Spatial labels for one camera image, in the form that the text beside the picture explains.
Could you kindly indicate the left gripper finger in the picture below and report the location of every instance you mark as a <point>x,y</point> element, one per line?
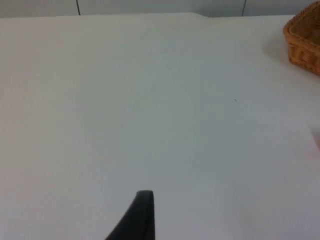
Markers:
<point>140,220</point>

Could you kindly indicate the pale brown wicker basket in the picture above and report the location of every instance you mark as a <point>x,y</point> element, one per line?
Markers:
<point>306,40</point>

